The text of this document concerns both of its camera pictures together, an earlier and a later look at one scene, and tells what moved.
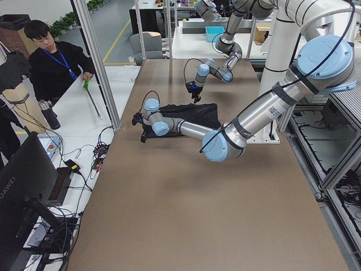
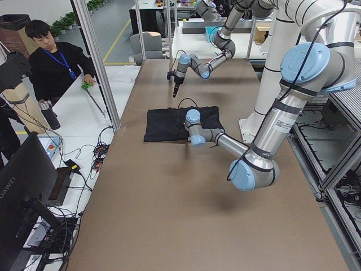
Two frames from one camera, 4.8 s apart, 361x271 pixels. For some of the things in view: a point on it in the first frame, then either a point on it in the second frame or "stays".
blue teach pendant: (50, 143) stays
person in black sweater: (53, 65) stays
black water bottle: (46, 108) stays
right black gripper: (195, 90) -> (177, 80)
